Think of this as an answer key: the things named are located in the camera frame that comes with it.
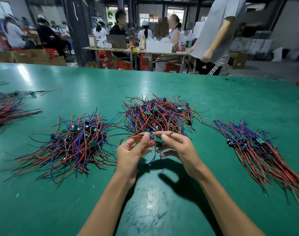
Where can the person's right hand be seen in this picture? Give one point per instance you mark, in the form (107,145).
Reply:
(181,151)

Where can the person's left hand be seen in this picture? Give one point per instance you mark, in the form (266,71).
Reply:
(132,157)

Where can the person's left forearm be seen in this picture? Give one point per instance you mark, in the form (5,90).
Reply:
(108,211)

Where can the person's right forearm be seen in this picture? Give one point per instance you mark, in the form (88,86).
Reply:
(228,209)

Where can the red plastic stool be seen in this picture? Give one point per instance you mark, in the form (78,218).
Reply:
(51,52)
(145,61)
(104,59)
(172,67)

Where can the row of white containers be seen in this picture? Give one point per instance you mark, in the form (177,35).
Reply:
(159,46)

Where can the long wooden work table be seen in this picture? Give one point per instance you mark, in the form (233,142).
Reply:
(134,50)

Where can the brown cardboard box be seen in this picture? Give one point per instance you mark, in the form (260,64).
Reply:
(238,59)

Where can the grey laptop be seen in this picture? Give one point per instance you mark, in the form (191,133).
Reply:
(117,41)

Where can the dark pillar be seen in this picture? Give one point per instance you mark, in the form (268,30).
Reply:
(78,27)

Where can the row of cardboard boxes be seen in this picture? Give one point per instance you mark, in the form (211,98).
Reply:
(29,57)

